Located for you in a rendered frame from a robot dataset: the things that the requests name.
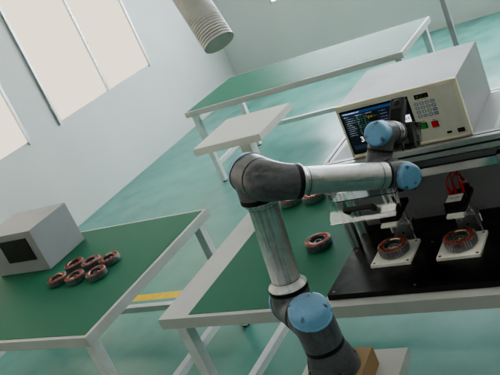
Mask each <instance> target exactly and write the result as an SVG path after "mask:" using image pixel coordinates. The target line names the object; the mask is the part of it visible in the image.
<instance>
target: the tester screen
mask: <svg viewBox="0 0 500 375"><path fill-rule="evenodd" d="M390 105H391V103H386V104H382V105H379V106H374V107H371V108H367V109H361V110H358V111H355V112H349V113H346V114H343V115H341V117H342V120H343V121H344V125H345V127H346V130H347V133H348V135H349V137H350V140H351V143H352V145H353V148H354V150H355V153H357V152H361V151H365V150H367V148H364V149H360V150H356V149H355V147H354V146H357V145H361V144H367V142H362V143H361V141H360V139H359V137H360V136H364V131H365V127H366V126H367V125H368V124H369V123H370V122H373V121H378V120H386V119H389V114H390ZM408 114H410V111H409V109H408V105H407V103H406V115H408ZM410 116H411V114H410ZM411 120H412V117H411ZM412 121H413V120H412Z"/></svg>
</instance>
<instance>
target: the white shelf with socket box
mask: <svg viewBox="0 0 500 375"><path fill-rule="evenodd" d="M291 110H292V107H291V105H290V103H285V104H282V105H279V106H273V107H271V108H268V109H262V110H260V111H256V112H251V113H248V114H245V115H240V116H237V117H234V118H229V119H227V120H225V121H224V122H223V123H222V124H221V125H220V126H218V127H217V128H216V129H215V130H214V131H213V132H212V133H211V134H210V135H209V136H208V137H207V138H206V139H205V140H203V141H202V142H201V143H200V144H199V145H198V146H197V147H195V148H194V149H193V152H194V154H195V156H200V155H204V154H207V153H213V152H216V151H220V150H225V149H229V148H232V147H238V146H240V149H241V150H242V152H243V153H247V152H251V153H259V154H261V153H260V151H259V148H258V146H257V144H256V142H257V141H262V140H263V139H264V138H265V137H266V136H267V135H268V134H269V133H270V132H271V131H272V130H273V129H274V128H275V127H276V125H277V124H278V123H279V122H280V121H281V120H282V119H283V118H284V117H285V116H286V115H287V114H288V113H289V112H290V111H291Z"/></svg>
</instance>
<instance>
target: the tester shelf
mask: <svg viewBox="0 0 500 375"><path fill-rule="evenodd" d="M473 132H474V133H473V135H468V136H464V137H460V138H453V139H449V140H445V141H439V142H435V143H430V144H424V145H421V147H417V148H414V149H410V150H404V151H402V150H400V151H393V154H392V158H396V159H399V160H402V161H410V162H415V161H422V160H426V159H431V158H438V157H442V156H450V155H454V154H458V153H465V152H469V151H473V150H481V149H485V148H489V147H497V146H500V87H497V88H494V89H491V90H490V93H489V95H488V98H487V100H486V103H485V104H484V108H483V109H482V111H481V114H480V117H479V119H478V122H477V124H476V125H475V129H474V130H473ZM365 159H366V156H365V157H361V158H353V155H352V153H351V151H350V148H349V145H348V143H347V139H346V138H345V135H344V137H343V138H342V139H341V140H340V142H339V143H338V144H337V146H336V147H335V149H334V150H333V151H332V152H331V154H330V155H329V156H328V158H327V159H326V160H325V162H324V163H323V164H322V165H331V164H355V163H365Z"/></svg>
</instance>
